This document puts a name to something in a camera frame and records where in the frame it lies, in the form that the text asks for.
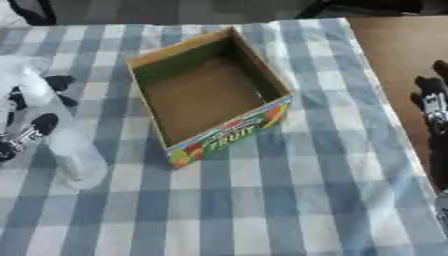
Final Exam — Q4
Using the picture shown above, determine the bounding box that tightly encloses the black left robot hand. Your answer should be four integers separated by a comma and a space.
0, 74, 81, 164

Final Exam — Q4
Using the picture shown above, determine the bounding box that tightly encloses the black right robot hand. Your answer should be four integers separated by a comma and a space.
407, 59, 448, 192

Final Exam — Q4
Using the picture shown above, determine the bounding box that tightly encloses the clear plastic bottle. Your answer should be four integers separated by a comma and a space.
0, 54, 111, 191

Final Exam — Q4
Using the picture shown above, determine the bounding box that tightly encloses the tan cardboard box green inside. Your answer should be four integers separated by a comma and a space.
124, 25, 296, 170

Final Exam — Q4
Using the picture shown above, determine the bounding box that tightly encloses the black chair leg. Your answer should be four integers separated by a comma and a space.
7, 0, 58, 27

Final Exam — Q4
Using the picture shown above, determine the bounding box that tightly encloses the black chair base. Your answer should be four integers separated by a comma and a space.
294, 0, 426, 20

